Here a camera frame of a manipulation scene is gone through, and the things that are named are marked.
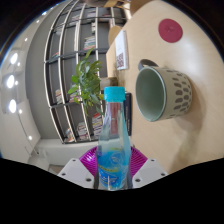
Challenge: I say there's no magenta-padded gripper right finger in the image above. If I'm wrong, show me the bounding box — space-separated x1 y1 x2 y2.
128 146 168 189

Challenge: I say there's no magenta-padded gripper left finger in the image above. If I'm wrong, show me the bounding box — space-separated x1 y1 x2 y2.
57 146 100 190

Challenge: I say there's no clear bottle with blue cap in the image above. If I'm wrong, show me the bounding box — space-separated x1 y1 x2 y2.
95 85 132 191

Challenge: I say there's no green mug with oval pattern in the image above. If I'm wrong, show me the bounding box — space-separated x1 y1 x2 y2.
134 58 193 123

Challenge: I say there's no green potted plant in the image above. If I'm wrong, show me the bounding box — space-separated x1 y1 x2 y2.
67 48 118 116

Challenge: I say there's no group of ceiling lights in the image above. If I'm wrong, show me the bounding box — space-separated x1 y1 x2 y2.
5 9 35 142

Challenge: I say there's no grey bookshelf unit with books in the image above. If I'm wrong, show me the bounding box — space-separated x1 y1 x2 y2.
43 0 134 145

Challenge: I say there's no white magazine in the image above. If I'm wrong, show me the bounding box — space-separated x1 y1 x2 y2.
114 29 130 71

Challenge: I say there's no round-backed wooden chair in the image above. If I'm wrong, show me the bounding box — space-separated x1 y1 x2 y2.
108 25 123 48

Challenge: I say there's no flat round red coaster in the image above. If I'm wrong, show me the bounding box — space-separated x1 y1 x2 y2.
157 18 184 44

